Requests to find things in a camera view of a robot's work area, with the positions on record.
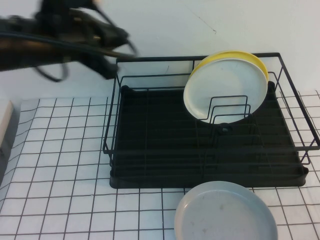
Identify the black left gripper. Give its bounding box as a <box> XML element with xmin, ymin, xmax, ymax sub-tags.
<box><xmin>67</xmin><ymin>7</ymin><xmax>130</xmax><ymax>81</ymax></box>

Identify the white round plate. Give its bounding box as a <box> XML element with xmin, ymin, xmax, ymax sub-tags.
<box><xmin>182</xmin><ymin>58</ymin><xmax>270</xmax><ymax>125</ymax></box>

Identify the yellow round plate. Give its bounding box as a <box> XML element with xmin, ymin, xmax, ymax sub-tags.
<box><xmin>189</xmin><ymin>50</ymin><xmax>270</xmax><ymax>83</ymax></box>

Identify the grey round plate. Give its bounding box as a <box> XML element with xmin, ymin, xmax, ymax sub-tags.
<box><xmin>174</xmin><ymin>180</ymin><xmax>279</xmax><ymax>240</ymax></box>

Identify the black plastic drip tray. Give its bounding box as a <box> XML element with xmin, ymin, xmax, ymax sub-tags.
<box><xmin>109</xmin><ymin>84</ymin><xmax>310</xmax><ymax>190</ymax></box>

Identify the beige grey-sided block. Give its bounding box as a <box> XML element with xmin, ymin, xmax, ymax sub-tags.
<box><xmin>0</xmin><ymin>99</ymin><xmax>21</xmax><ymax>187</ymax></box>

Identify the white black-checked tablecloth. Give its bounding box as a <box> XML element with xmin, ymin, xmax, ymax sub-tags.
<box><xmin>0</xmin><ymin>91</ymin><xmax>320</xmax><ymax>240</ymax></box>

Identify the black wire dish rack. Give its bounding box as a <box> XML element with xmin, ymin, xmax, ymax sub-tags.
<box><xmin>102</xmin><ymin>52</ymin><xmax>320</xmax><ymax>167</ymax></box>

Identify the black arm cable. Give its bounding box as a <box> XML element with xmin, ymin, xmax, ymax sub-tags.
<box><xmin>0</xmin><ymin>31</ymin><xmax>140</xmax><ymax>83</ymax></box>

